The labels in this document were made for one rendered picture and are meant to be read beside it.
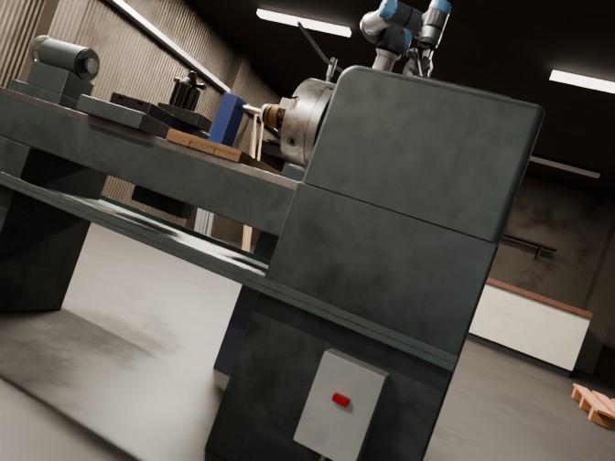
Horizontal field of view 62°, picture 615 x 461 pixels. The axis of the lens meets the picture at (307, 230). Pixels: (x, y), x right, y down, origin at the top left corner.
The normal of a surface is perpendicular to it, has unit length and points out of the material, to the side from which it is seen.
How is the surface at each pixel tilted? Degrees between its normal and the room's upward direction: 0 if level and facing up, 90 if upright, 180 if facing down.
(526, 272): 90
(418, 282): 90
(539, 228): 90
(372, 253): 90
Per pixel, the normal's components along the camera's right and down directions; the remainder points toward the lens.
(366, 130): -0.33, -0.11
